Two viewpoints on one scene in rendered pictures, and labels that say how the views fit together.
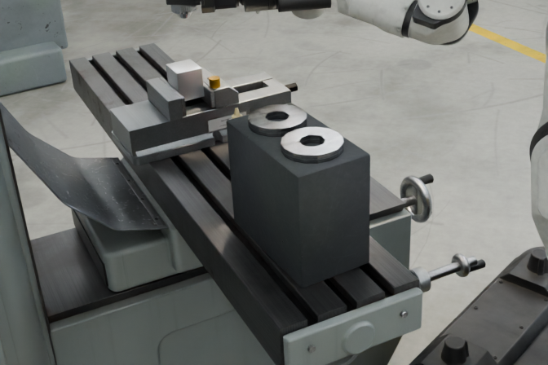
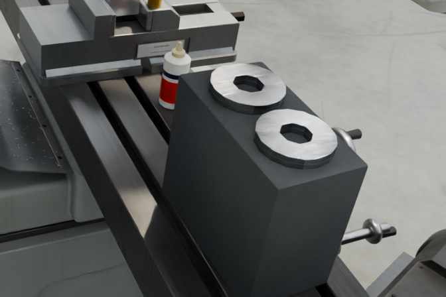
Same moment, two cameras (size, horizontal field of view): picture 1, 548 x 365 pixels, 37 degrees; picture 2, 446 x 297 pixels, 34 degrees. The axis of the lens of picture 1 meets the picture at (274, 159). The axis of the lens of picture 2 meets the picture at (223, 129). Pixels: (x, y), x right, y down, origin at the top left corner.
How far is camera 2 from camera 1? 0.42 m
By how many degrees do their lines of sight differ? 10
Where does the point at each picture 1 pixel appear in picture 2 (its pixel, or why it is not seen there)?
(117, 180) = (16, 94)
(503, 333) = not seen: outside the picture
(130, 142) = (41, 58)
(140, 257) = (33, 199)
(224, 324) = (117, 275)
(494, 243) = (379, 181)
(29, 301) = not seen: outside the picture
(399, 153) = (296, 69)
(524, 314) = not seen: outside the picture
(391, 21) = not seen: outside the picture
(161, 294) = (50, 241)
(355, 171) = (345, 184)
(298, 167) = (278, 172)
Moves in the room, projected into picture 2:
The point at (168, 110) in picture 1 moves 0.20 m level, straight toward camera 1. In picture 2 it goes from (93, 26) to (98, 101)
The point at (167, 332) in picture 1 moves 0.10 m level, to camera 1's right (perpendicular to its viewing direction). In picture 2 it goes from (51, 280) to (111, 286)
